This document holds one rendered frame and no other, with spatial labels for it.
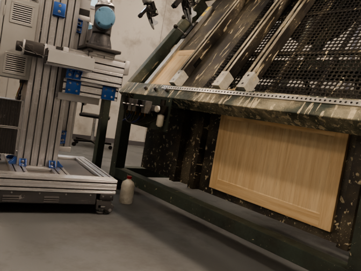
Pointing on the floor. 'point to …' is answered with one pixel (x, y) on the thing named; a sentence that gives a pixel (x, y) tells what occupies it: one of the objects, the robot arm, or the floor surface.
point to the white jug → (127, 191)
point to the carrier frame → (180, 134)
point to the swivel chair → (91, 129)
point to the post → (101, 132)
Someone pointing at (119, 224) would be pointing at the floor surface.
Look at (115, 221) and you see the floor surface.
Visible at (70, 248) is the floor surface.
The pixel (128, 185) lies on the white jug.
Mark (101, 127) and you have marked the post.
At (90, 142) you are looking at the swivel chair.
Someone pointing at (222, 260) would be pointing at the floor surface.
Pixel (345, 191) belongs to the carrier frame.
